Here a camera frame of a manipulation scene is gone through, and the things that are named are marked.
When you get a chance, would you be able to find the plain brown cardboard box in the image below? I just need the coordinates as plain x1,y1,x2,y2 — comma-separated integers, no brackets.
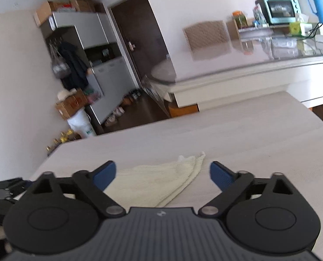
33,0,54,28
74,0,106,13

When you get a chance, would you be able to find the orange-lidded glass jar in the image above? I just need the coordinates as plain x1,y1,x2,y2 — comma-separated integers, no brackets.
232,11,247,29

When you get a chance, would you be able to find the white glass-topped dining table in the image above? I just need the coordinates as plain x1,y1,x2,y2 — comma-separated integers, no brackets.
140,37,323,117

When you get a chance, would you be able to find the clear plastic container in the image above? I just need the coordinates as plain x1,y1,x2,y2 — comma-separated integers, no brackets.
272,37,298,57

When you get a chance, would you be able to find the dark hanging jacket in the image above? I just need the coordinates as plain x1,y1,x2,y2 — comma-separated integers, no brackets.
58,42,90,90

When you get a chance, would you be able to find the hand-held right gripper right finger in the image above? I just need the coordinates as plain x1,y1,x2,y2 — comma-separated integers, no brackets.
198,161,296,218

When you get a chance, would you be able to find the green tissue box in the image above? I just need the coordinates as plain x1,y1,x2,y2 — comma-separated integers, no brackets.
289,13,313,37

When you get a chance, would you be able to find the black cable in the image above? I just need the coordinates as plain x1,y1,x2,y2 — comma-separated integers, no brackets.
302,11,323,42

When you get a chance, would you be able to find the beige quilted chair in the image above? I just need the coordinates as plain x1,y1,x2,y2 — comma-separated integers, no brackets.
182,20,230,52

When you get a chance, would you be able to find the dark wooden door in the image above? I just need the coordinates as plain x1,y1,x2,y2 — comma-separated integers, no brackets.
108,0,170,87

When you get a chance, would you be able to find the cream sun hat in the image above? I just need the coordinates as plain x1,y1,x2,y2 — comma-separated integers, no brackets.
57,88,77,101

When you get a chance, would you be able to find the small brown cardboard panel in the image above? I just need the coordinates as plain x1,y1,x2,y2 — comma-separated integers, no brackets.
227,18,240,40

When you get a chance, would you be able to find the teal toaster oven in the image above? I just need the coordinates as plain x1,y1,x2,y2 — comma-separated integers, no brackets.
255,0,299,25

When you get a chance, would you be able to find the grey hallway cabinet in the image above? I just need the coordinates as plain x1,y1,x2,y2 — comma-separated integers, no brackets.
40,12,136,135

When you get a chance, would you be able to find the grey tote bag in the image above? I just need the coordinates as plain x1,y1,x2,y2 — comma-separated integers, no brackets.
50,43,71,79

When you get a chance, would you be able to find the white plastic bucket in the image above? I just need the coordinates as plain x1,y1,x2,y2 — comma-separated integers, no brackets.
67,109,96,139

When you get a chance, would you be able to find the printed cardboard box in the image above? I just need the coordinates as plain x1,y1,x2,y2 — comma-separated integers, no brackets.
55,89,88,119

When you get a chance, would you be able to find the blue white snack packet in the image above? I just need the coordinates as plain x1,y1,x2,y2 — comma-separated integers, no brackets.
252,4,267,25

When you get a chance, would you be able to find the cream terry towel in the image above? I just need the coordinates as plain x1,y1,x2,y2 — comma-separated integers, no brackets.
103,151,206,208

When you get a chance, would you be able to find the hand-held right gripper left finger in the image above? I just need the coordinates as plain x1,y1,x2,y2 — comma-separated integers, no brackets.
25,160,125,218

